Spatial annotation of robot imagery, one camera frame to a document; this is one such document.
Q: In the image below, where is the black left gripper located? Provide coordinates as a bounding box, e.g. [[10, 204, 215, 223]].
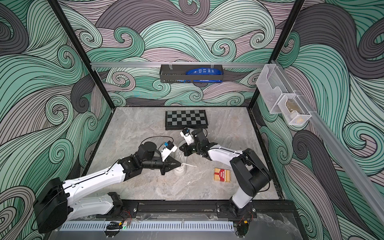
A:
[[140, 156, 181, 176]]

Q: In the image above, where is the white knit shoe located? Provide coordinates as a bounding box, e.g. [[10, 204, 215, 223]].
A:
[[173, 152, 196, 177]]

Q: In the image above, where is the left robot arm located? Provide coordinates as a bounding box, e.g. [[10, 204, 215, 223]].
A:
[[33, 142, 181, 234]]

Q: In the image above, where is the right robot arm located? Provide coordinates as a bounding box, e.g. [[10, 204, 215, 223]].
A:
[[180, 128, 271, 210]]

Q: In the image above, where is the black grey chessboard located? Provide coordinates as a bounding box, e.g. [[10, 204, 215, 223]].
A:
[[165, 110, 209, 131]]

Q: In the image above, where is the red yellow matchbox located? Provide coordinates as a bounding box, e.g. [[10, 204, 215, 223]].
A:
[[214, 168, 231, 183]]

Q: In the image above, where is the blue oval object in tray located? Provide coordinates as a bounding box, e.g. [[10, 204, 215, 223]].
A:
[[186, 68, 222, 76]]

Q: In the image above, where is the clear plastic bin large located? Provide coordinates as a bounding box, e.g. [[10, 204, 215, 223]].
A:
[[256, 64, 294, 114]]

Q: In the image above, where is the clear plastic bin small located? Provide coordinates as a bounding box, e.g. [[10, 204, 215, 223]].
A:
[[278, 94, 311, 127]]

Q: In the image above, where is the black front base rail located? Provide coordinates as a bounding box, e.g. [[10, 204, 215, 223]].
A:
[[58, 199, 298, 214]]

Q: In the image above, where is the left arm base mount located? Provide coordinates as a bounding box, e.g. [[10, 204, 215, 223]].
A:
[[96, 200, 139, 219]]

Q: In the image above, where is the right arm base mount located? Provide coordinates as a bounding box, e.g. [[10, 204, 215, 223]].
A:
[[216, 202, 255, 220]]

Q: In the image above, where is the black wall tray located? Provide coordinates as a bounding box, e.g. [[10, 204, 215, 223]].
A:
[[160, 64, 224, 83]]

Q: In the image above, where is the white slotted cable duct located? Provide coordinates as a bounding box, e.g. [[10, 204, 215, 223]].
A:
[[60, 221, 235, 232]]

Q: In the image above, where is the aluminium rail back wall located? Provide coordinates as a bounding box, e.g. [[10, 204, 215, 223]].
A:
[[90, 61, 267, 69]]

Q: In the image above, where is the aluminium rail wall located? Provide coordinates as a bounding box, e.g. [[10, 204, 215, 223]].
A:
[[90, 61, 267, 69], [271, 59, 384, 223]]

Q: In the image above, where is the aluminium rail right wall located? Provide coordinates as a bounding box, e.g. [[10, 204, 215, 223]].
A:
[[271, 59, 384, 223]]

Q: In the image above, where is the black corner frame post right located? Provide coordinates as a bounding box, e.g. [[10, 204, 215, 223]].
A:
[[247, 0, 306, 109]]

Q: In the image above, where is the black corner frame post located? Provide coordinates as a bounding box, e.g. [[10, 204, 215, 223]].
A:
[[247, 0, 306, 109], [48, 0, 116, 110]]

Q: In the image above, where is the black corner frame post left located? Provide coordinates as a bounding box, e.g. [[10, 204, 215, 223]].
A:
[[48, 0, 116, 110]]

